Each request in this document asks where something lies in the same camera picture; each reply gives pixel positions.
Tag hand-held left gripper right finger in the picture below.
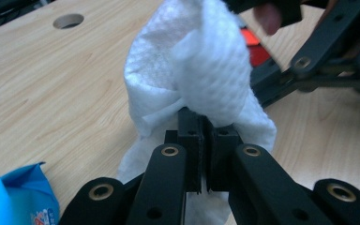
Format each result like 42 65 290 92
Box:
203 123 335 225

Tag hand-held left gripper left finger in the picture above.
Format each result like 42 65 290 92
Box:
125 106 205 225

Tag colourful puzzle cube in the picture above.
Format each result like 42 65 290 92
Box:
239 26 273 68

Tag white wet wipe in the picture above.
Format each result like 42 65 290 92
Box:
115 0 278 225

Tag blue wet wipes pack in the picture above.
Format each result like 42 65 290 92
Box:
0 161 61 225

